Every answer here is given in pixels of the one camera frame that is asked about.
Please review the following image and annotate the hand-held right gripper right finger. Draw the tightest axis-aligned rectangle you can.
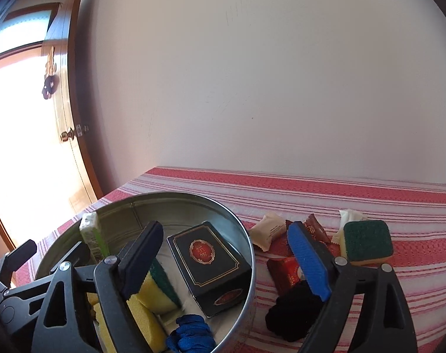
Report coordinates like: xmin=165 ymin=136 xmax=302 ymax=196
xmin=286 ymin=221 xmax=419 ymax=353

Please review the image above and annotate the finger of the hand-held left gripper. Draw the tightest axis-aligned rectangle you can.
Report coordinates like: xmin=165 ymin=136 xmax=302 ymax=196
xmin=3 ymin=242 xmax=92 ymax=307
xmin=0 ymin=239 xmax=38 ymax=288

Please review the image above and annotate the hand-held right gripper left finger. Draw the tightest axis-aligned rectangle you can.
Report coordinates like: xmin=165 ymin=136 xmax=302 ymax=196
xmin=31 ymin=221 xmax=165 ymax=353

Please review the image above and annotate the small green box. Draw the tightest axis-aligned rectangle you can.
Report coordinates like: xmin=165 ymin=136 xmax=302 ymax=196
xmin=79 ymin=212 xmax=110 ymax=263

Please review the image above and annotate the yellow green scouring sponge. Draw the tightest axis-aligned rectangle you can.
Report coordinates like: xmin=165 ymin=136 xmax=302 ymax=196
xmin=135 ymin=257 xmax=184 ymax=316
xmin=126 ymin=294 xmax=169 ymax=353
xmin=86 ymin=290 xmax=106 ymax=341
xmin=332 ymin=219 xmax=395 ymax=266

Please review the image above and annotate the brown snack packet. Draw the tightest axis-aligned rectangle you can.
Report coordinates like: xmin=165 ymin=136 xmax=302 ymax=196
xmin=305 ymin=213 xmax=333 ymax=246

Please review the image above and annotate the cream snack packet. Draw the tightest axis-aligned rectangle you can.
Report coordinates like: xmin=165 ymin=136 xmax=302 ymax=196
xmin=248 ymin=212 xmax=287 ymax=253

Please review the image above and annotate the black scrunchie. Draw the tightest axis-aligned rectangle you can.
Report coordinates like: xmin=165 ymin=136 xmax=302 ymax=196
xmin=265 ymin=279 xmax=327 ymax=343

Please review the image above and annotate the white snack packet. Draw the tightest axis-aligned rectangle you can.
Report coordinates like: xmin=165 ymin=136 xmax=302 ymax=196
xmin=338 ymin=209 xmax=362 ymax=229

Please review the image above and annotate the black box with gold print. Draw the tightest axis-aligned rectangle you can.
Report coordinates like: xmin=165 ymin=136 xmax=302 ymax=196
xmin=166 ymin=221 xmax=253 ymax=319

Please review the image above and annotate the round metal tin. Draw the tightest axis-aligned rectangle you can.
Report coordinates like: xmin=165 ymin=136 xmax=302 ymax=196
xmin=35 ymin=191 xmax=259 ymax=353

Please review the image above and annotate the blue scrunchie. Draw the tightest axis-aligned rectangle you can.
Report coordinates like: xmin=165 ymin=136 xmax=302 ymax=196
xmin=166 ymin=314 xmax=217 ymax=353

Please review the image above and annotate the desktop with red striped cloth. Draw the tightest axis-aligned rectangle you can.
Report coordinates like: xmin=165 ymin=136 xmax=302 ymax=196
xmin=15 ymin=166 xmax=446 ymax=353

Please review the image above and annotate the brass door knob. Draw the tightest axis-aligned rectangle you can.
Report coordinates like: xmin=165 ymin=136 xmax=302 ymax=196
xmin=60 ymin=125 xmax=88 ymax=144

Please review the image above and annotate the wooden door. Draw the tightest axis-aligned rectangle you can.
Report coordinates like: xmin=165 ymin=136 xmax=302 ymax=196
xmin=42 ymin=0 xmax=106 ymax=211

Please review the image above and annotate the hanging door ornament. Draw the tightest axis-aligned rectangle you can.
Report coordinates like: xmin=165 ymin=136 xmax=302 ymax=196
xmin=41 ymin=46 xmax=59 ymax=99

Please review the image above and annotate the frosted transom window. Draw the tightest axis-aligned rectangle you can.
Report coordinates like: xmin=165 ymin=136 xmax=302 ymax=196
xmin=2 ymin=5 xmax=59 ymax=34

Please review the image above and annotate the wooden door frame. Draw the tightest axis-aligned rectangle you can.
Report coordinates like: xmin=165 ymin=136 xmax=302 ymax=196
xmin=0 ymin=2 xmax=62 ymax=252

